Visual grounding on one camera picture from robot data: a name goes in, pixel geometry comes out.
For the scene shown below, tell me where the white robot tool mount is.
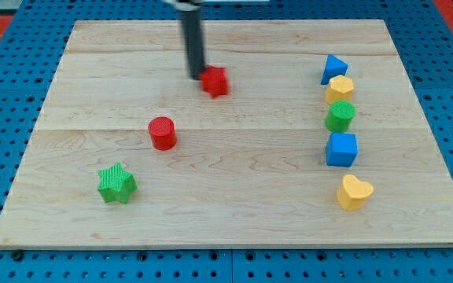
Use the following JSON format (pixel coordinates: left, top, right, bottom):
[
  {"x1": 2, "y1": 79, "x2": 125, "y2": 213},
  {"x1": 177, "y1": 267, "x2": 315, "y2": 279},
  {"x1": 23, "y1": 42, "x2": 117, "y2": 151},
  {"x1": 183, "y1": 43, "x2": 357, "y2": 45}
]
[{"x1": 163, "y1": 0, "x2": 202, "y2": 6}]

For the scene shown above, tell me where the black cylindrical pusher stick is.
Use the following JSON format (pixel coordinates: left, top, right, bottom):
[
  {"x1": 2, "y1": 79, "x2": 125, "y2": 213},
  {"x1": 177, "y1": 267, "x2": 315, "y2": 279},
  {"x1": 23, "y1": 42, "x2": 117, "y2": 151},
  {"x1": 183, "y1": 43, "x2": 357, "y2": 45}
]
[{"x1": 179, "y1": 3, "x2": 205, "y2": 80}]

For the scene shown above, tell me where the red star block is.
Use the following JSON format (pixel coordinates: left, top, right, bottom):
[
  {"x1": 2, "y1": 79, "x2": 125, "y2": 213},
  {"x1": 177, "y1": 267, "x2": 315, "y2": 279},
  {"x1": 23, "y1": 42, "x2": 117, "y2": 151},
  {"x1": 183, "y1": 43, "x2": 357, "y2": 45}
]
[{"x1": 200, "y1": 65, "x2": 229, "y2": 98}]

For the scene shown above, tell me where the blue triangle block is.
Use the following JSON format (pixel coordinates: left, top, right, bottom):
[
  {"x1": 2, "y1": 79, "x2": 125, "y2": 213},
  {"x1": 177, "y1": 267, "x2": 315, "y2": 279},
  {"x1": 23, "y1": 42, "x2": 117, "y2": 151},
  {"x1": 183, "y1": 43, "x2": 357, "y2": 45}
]
[{"x1": 320, "y1": 54, "x2": 348, "y2": 85}]

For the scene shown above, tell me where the green star block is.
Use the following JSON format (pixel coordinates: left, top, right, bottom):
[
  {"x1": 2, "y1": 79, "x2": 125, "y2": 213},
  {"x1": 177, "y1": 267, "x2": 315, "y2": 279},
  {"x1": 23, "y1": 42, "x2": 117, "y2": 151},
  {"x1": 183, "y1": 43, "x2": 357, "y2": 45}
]
[{"x1": 98, "y1": 163, "x2": 138, "y2": 204}]

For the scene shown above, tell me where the red cylinder block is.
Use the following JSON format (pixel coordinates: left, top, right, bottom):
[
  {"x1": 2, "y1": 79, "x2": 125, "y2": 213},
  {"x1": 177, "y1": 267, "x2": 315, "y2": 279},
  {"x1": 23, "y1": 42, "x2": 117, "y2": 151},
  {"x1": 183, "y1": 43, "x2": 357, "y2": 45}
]
[{"x1": 148, "y1": 116, "x2": 177, "y2": 151}]

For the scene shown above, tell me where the light wooden board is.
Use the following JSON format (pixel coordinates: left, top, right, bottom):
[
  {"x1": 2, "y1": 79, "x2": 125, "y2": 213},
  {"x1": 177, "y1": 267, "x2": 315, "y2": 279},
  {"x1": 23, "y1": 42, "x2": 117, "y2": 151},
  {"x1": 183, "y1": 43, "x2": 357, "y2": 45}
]
[{"x1": 0, "y1": 20, "x2": 453, "y2": 250}]

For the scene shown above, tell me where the yellow hexagon block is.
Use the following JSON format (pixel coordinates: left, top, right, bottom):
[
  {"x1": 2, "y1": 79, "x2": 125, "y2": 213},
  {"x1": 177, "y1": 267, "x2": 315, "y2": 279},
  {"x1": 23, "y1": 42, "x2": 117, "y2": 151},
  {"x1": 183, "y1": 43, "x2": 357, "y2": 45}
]
[{"x1": 325, "y1": 75, "x2": 355, "y2": 105}]

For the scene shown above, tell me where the green cylinder block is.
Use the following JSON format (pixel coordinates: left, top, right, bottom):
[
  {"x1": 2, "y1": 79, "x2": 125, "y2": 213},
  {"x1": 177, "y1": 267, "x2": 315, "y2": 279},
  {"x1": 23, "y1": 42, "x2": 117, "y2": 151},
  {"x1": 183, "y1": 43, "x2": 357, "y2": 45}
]
[{"x1": 325, "y1": 100, "x2": 356, "y2": 133}]

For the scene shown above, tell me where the blue cube block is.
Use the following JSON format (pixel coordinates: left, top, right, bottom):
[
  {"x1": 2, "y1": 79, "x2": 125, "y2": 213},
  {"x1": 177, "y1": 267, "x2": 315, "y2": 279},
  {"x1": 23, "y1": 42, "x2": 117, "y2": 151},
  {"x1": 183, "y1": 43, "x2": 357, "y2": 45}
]
[{"x1": 326, "y1": 133, "x2": 358, "y2": 167}]

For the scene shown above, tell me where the yellow heart block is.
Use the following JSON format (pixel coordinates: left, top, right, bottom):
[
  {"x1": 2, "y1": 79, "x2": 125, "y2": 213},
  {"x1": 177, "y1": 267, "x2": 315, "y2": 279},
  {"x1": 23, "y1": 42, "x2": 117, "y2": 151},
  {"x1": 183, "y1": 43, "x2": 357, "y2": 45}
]
[{"x1": 337, "y1": 175, "x2": 374, "y2": 211}]

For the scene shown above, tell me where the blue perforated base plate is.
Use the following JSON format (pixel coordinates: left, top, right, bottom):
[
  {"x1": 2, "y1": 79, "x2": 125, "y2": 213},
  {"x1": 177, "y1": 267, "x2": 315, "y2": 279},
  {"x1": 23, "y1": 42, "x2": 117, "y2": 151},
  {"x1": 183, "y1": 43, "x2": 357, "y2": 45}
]
[{"x1": 0, "y1": 0, "x2": 453, "y2": 282}]

